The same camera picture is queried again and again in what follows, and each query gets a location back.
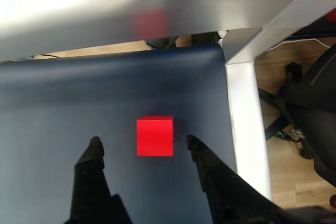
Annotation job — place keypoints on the black office chair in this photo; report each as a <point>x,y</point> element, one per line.
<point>309,103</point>

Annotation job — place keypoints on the silver metal table frame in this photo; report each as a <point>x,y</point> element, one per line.
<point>78,11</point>

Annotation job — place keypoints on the dark blue table mat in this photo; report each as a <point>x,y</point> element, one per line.
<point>52,90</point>

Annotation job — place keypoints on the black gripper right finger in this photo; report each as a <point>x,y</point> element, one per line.
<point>228,195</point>

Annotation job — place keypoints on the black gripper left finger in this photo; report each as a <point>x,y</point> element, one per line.
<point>88,182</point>

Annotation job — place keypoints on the red cube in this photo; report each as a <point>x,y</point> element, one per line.
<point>155,137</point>

